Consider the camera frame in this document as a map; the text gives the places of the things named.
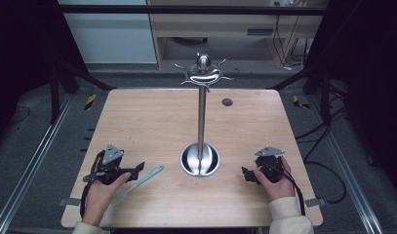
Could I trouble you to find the white cabinet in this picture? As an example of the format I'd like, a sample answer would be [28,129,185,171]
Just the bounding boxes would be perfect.
[57,0,159,65]

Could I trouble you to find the black frame bar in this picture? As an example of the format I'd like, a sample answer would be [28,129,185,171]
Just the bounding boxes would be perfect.
[55,4,331,17]

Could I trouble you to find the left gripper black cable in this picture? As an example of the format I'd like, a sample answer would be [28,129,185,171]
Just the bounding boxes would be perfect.
[79,150,105,219]

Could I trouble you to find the person's left hand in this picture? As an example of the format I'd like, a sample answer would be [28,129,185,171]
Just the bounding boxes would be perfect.
[83,172,133,227]

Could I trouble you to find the cables under desk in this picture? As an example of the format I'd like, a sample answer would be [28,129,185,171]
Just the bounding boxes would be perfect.
[271,14,313,71]

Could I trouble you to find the thin black floor cable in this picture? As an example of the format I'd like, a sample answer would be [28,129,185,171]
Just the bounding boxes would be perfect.
[6,104,32,127]

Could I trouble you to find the steel utensil rack stand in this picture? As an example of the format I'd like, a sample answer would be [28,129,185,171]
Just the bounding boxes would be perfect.
[174,53,235,178]

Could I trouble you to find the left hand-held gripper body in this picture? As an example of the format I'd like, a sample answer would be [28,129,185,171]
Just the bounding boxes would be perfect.
[82,142,138,186]

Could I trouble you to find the black metal stand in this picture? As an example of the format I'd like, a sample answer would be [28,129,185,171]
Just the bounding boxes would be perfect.
[48,57,118,126]
[269,63,335,127]

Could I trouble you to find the person's right hand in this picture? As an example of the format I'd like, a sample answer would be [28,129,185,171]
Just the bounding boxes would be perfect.
[253,155,297,203]

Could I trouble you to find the black floor cables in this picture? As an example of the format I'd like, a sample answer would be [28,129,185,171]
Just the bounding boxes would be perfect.
[294,81,350,205]

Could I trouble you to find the light wooden desk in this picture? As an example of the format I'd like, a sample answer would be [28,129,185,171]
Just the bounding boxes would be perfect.
[146,0,331,70]

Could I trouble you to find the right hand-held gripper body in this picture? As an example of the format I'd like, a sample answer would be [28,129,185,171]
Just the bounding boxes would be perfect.
[254,145,286,184]

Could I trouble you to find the aluminium floor rail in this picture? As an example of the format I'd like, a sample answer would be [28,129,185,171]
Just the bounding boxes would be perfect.
[306,94,386,234]
[0,93,75,234]

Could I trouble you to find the teal handled silicone spatula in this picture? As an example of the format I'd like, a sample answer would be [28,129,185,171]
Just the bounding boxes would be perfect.
[110,164,166,207]

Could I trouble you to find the yellow black tape strip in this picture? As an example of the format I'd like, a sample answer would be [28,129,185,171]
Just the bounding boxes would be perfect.
[292,95,311,110]
[84,93,99,112]

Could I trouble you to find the grey table bracket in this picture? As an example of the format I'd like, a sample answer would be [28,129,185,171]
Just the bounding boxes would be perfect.
[58,197,82,208]
[304,197,328,209]

